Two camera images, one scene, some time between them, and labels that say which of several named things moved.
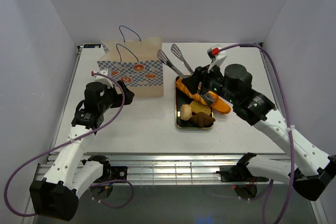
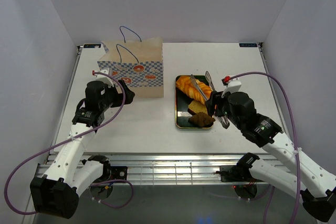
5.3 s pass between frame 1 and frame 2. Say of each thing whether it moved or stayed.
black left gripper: stayed
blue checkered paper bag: stayed
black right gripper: moved
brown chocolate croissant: stayed
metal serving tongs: moved
